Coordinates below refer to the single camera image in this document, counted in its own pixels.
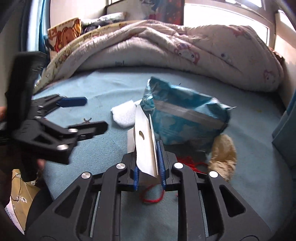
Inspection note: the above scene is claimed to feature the brown paper bag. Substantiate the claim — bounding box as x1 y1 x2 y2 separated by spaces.
5 169 40 234

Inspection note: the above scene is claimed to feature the person's left hand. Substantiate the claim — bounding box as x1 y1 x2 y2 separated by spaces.
0 105 46 170

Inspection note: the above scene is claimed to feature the pink patterned quilt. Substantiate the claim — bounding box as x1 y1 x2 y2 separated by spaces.
34 20 284 92

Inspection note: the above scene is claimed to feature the teal bed mattress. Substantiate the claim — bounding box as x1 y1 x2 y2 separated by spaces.
34 67 292 240

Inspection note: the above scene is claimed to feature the white paper card packaging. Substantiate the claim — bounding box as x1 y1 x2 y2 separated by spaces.
127 105 160 185

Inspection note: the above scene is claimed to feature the teal curtain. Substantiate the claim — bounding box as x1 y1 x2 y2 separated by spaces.
272 93 296 168

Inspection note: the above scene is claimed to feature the white tissue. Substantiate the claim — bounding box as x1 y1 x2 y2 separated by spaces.
111 99 141 128

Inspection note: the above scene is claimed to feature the yellow bear cartoon pillow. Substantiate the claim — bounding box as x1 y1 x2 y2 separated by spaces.
47 18 82 60

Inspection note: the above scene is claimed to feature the colourful poster by window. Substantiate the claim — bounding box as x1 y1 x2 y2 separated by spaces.
139 0 185 25

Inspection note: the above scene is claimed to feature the red yarn thread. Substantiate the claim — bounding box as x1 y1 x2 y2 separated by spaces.
138 155 210 205

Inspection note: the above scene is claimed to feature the blue cloud snack bag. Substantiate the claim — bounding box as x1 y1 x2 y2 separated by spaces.
140 77 233 153

